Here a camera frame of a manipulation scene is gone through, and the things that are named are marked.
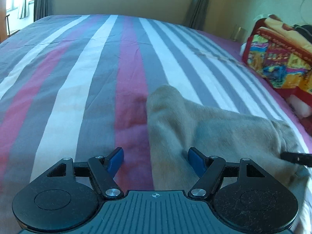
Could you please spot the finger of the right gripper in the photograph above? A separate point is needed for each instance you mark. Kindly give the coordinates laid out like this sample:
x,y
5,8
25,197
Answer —
x,y
297,158

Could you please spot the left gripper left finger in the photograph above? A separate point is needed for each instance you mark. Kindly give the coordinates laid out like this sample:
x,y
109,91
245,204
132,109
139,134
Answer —
x,y
101,172

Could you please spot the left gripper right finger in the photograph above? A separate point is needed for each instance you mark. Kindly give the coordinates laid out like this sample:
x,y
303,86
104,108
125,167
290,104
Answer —
x,y
211,172

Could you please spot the beige fleece pants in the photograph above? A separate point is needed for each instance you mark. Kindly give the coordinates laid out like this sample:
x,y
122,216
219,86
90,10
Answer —
x,y
176,124

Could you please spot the pale pink pillow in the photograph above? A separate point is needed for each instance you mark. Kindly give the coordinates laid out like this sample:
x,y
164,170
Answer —
x,y
301,109

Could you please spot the striped bed sheet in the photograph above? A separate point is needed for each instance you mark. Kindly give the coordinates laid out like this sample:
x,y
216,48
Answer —
x,y
76,86

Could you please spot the colourful patterned blanket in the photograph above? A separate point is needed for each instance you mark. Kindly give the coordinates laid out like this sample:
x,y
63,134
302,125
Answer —
x,y
282,56

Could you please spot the dark grey curtain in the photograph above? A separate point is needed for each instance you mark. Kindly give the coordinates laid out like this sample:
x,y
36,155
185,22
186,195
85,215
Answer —
x,y
196,14

